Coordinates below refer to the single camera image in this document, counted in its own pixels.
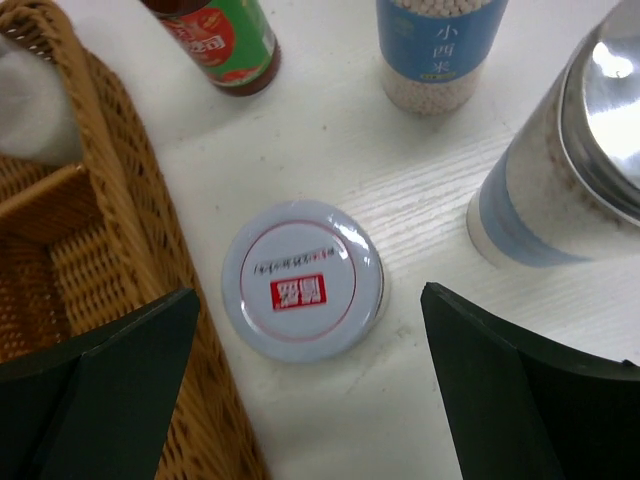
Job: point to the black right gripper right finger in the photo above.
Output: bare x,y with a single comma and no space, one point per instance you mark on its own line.
522,406

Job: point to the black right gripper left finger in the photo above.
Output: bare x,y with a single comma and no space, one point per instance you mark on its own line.
99,405

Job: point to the white-lid brown spice jar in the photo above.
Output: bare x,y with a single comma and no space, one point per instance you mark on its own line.
303,282

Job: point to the black-cap glass salt bottle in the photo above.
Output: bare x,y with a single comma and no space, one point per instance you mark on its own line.
37,119

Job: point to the red ketchup bottle yellow cap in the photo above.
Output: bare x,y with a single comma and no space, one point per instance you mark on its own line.
231,41

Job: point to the brown wicker divided basket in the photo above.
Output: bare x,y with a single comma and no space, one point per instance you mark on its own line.
84,244

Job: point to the blue-label white granule bottle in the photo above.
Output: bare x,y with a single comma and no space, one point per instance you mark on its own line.
433,52

